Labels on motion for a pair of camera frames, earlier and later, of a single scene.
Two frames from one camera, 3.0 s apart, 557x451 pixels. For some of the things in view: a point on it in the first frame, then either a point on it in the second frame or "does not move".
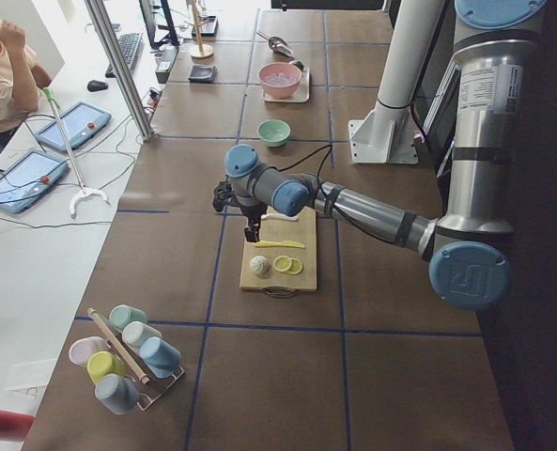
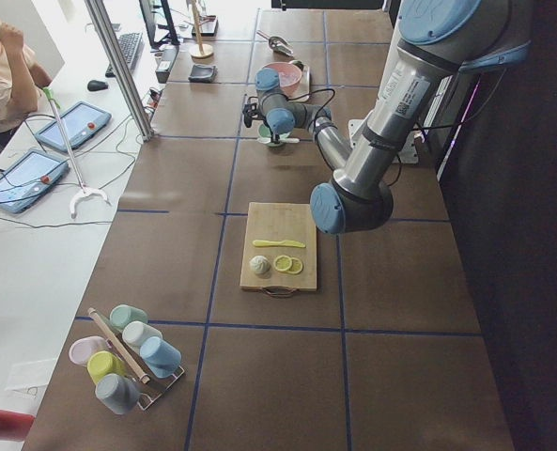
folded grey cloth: (202, 74) does not move
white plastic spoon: (292, 218) → (289, 140)
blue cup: (161, 357) does not move
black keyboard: (131, 45) does not move
